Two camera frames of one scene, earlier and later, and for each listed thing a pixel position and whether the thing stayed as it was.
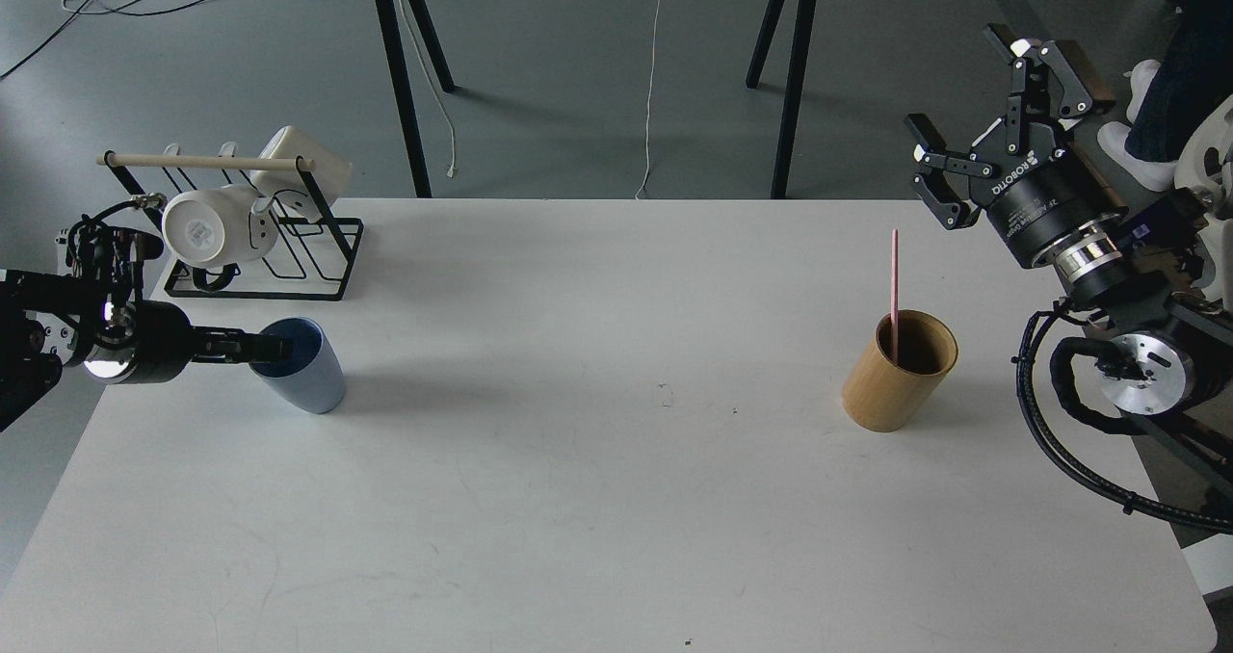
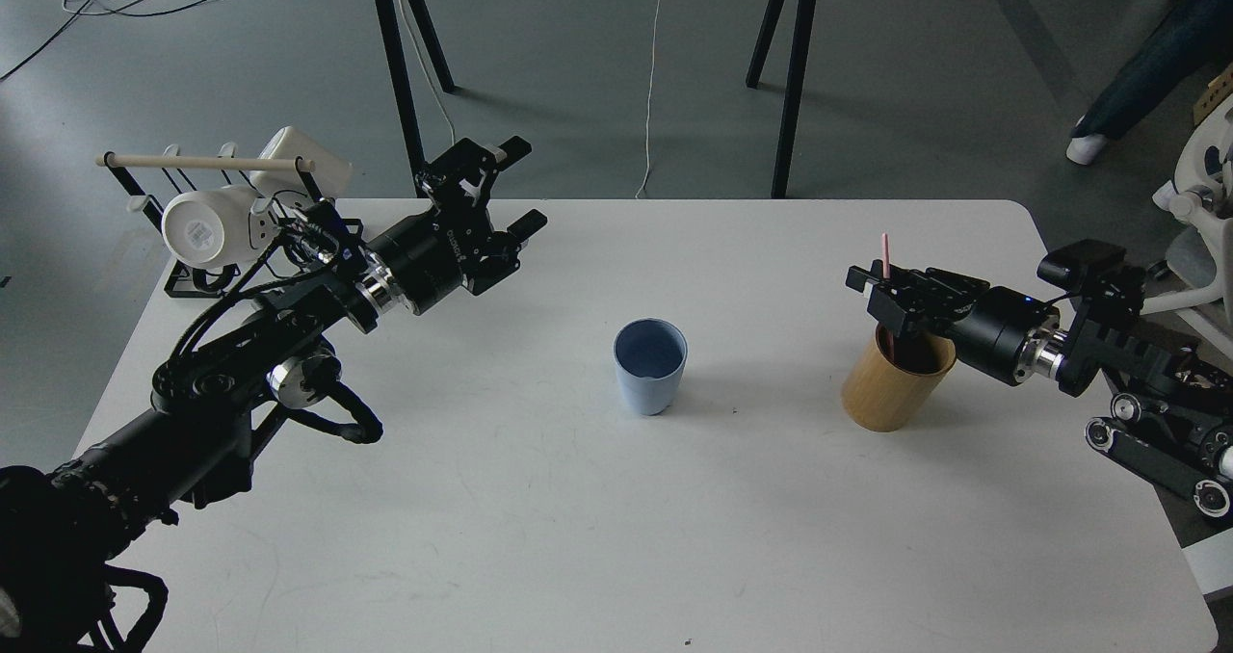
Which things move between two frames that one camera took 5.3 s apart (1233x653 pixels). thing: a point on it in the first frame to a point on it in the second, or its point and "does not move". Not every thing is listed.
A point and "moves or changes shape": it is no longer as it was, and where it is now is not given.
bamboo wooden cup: (887, 396) does not move
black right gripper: (1034, 193) to (988, 334)
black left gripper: (156, 345) to (457, 242)
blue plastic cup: (314, 378) moves or changes shape
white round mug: (218, 226) does not move
